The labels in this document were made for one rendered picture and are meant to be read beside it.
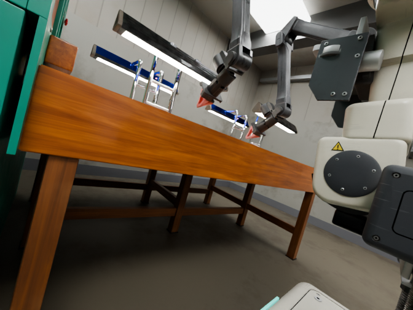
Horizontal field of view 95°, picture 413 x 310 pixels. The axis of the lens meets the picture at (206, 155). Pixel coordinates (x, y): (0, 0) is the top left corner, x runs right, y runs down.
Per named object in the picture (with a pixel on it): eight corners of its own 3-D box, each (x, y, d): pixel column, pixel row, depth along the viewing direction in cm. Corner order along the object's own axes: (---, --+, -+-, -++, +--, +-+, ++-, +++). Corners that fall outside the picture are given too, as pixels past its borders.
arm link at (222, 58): (235, 55, 62) (252, 64, 67) (224, 33, 66) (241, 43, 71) (214, 82, 70) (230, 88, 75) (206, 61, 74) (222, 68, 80)
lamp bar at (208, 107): (249, 128, 216) (251, 122, 216) (209, 109, 176) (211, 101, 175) (243, 127, 222) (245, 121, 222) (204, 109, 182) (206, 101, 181)
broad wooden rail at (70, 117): (318, 193, 158) (325, 171, 157) (18, 151, 39) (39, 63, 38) (303, 188, 167) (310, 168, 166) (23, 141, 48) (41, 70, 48)
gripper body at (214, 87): (198, 83, 76) (210, 69, 71) (216, 93, 82) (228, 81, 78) (201, 95, 73) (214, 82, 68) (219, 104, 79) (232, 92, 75)
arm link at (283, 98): (284, 28, 94) (294, 38, 101) (273, 34, 98) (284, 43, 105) (283, 114, 91) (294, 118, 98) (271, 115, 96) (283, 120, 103)
